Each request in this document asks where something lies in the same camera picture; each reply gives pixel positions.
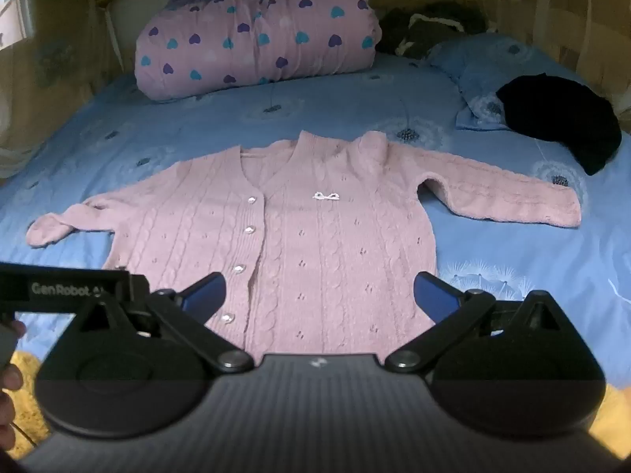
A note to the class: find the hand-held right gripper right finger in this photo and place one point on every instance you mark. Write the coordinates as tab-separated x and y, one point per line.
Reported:
434	296

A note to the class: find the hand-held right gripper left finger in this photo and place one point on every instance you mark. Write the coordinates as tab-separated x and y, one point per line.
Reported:
204	296

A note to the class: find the pink knitted cardigan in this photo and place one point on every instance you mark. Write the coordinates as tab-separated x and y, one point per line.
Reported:
315	236

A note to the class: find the person's left hand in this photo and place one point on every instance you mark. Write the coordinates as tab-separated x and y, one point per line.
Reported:
8	406

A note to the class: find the blue dandelion bed sheet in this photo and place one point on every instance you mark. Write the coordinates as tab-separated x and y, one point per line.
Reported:
162	128

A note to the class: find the beige net curtain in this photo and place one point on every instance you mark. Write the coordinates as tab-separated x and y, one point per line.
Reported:
557	5
54	83

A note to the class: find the black cloth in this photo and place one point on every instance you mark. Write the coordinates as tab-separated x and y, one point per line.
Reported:
562	118

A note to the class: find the blue dandelion pillow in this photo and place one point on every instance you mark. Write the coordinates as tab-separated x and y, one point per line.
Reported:
473	79

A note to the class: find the dark rumpled cloth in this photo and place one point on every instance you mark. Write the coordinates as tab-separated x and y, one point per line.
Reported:
429	29

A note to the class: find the pink heart-printed quilt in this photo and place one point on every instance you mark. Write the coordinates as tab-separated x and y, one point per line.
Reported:
256	34

